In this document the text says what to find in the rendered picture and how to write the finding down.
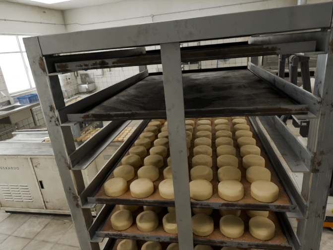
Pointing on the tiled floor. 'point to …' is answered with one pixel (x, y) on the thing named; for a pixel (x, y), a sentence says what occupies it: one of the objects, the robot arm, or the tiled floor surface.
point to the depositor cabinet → (35, 182)
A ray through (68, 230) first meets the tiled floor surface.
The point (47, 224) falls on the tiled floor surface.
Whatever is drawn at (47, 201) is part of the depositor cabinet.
